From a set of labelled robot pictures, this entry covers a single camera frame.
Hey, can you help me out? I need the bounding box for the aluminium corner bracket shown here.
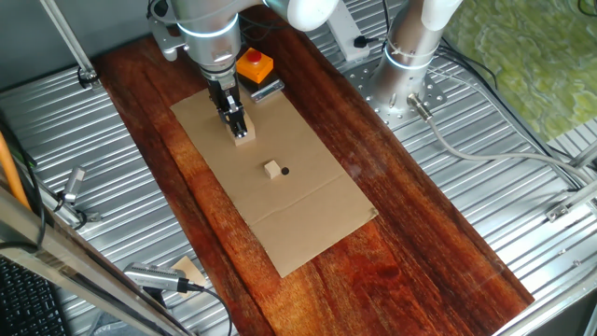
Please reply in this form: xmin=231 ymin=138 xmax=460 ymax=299
xmin=544 ymin=179 xmax=597 ymax=223

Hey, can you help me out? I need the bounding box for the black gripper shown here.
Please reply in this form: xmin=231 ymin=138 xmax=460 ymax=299
xmin=204 ymin=74 xmax=249 ymax=140

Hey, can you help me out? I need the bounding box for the black power plug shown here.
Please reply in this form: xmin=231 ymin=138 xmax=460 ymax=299
xmin=353 ymin=35 xmax=389 ymax=49

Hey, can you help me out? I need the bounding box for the green patterned backdrop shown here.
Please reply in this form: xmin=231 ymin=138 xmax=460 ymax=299
xmin=442 ymin=0 xmax=597 ymax=141

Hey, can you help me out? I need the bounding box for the orange tube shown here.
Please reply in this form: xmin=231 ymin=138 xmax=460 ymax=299
xmin=0 ymin=130 xmax=32 ymax=211

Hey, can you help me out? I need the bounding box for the white power strip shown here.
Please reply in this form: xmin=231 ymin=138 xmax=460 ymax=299
xmin=326 ymin=0 xmax=371 ymax=63

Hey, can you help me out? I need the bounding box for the black keyboard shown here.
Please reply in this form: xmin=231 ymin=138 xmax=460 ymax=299
xmin=0 ymin=256 xmax=71 ymax=336

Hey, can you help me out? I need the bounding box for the aluminium frame rail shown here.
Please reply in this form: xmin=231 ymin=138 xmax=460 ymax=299
xmin=492 ymin=268 xmax=597 ymax=336

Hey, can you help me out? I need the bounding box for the large wooden block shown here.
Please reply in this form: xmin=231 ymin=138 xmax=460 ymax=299
xmin=227 ymin=114 xmax=257 ymax=147

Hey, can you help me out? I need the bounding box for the small cardboard piece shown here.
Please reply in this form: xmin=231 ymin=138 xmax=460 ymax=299
xmin=170 ymin=255 xmax=207 ymax=300

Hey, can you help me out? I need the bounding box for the silver camera on stand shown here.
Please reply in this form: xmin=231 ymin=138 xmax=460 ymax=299
xmin=54 ymin=166 xmax=102 ymax=224

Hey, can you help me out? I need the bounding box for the orange emergency stop button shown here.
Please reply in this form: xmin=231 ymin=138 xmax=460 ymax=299
xmin=235 ymin=47 xmax=275 ymax=85

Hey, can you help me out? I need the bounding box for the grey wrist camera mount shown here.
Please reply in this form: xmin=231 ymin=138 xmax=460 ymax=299
xmin=147 ymin=0 xmax=188 ymax=62

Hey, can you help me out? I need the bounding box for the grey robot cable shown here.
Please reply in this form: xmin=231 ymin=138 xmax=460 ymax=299
xmin=406 ymin=92 xmax=597 ymax=184

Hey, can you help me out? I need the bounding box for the silver robot mounting plate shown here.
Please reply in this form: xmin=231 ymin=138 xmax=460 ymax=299
xmin=344 ymin=58 xmax=448 ymax=130

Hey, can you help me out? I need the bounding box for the aluminium pole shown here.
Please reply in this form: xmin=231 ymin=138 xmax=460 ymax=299
xmin=39 ymin=0 xmax=102 ymax=90

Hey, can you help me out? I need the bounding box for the brown cardboard sheet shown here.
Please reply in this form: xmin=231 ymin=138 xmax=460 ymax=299
xmin=170 ymin=77 xmax=379 ymax=279

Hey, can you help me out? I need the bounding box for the aluminium frame beam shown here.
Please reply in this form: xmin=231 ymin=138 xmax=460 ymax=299
xmin=0 ymin=184 xmax=197 ymax=336

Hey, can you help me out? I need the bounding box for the grey button base plate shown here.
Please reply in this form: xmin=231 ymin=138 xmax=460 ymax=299
xmin=231 ymin=69 xmax=285 ymax=104

